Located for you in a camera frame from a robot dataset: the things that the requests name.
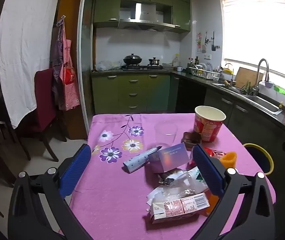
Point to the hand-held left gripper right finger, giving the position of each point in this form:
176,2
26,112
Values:
208,170

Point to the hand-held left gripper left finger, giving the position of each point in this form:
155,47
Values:
75,170

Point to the orange foam fruit net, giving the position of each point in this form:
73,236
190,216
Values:
228,158

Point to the clear plastic bag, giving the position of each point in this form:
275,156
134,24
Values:
182,182

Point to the small dark tin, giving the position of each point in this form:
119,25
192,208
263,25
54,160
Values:
191,140

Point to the yellow rimmed trash bin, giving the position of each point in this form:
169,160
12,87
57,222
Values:
257,160

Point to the red paper noodle bucket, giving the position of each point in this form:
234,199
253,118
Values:
207,130

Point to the purple cardboard box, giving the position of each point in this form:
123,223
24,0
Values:
170,157

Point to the orange plastic wrapper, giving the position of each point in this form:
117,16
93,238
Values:
212,201

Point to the dark stone kitchen countertop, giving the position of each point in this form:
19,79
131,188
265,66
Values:
281,119

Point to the small brass tap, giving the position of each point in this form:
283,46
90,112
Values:
281,105

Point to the white pink milk carton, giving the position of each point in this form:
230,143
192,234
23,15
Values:
180,206

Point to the purple floral tablecloth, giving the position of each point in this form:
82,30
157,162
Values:
112,200

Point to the clear plastic cup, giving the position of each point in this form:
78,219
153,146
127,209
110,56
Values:
165,137

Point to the steel kitchen sink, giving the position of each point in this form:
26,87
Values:
262,102

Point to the green plastic item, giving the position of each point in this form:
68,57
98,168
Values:
281,90

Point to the dark green base cabinet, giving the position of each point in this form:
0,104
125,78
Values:
217,107

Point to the purple plastic basket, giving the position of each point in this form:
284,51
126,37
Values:
266,84

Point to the dark wooden chair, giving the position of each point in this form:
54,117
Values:
5,155

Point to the green leafy vegetables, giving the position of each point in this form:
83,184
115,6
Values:
247,88

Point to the chair with red cover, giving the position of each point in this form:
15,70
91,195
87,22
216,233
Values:
45,100

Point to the tall chrome kitchen faucet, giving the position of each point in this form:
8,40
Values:
258,77

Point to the light green base cabinet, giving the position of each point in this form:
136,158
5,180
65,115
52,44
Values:
107,92

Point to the red checked apron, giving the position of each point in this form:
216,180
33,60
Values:
68,85

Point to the wooden cutting board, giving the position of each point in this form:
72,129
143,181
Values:
245,77

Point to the white dish rack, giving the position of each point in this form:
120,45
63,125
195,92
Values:
207,75

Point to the yellow cloth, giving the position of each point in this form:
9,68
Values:
228,71

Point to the white enamel mug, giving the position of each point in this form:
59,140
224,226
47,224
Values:
180,68

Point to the crumpled plastic bag on counter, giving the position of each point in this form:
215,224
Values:
105,66

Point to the dark sauce bottle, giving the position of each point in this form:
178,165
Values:
196,61

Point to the yellow cooking oil bottle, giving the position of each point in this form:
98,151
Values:
175,62

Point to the glass sliding door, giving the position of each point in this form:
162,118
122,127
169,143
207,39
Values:
86,55

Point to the purple apron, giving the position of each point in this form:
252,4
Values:
56,55

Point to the small steel pot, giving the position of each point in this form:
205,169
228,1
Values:
154,62

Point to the black gas stove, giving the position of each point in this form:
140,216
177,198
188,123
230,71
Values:
142,67

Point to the hanging kitchen utensil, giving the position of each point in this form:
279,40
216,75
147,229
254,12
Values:
204,47
213,46

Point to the black wok with lid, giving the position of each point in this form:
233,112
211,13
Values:
132,60

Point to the white hanging cloth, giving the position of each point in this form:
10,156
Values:
25,42

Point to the steel range hood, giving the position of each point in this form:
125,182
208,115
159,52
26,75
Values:
145,23

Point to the green upper kitchen cabinets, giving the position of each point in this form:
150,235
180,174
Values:
107,7

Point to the red paper wall decoration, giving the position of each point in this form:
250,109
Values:
198,40

